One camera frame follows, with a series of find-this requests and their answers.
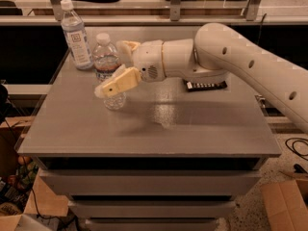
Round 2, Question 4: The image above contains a cardboard box right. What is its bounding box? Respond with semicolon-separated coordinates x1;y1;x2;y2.
261;180;308;231

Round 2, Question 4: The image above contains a cardboard box with items left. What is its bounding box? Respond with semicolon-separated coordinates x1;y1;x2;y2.
0;116;69;231

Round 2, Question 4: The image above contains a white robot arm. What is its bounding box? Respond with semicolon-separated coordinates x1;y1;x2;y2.
94;23;308;133

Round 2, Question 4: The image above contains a black cable on floor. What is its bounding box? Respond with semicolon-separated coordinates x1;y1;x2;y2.
284;137;308;162

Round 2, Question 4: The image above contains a black snack bar wrapper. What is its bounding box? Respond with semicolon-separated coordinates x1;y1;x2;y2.
184;81;227;91

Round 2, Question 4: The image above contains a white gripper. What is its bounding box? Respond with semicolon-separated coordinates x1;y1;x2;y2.
94;39;166;98

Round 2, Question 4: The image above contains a water bottle white blue label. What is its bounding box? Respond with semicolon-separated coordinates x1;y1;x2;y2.
61;0;93;70

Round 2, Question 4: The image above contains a clear water bottle red label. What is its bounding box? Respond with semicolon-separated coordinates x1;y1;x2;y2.
92;33;126;110

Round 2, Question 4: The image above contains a grey drawer cabinet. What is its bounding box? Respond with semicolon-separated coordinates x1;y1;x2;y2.
19;64;281;231

